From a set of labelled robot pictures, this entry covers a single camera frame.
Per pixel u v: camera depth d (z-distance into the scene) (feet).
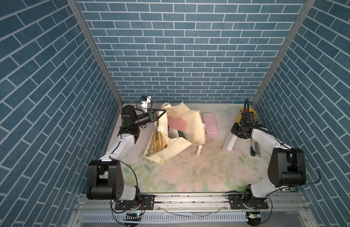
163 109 2.46
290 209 2.54
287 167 1.48
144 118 2.24
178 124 3.14
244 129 2.25
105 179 1.39
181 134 3.07
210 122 3.70
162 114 2.46
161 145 2.51
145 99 2.33
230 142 2.77
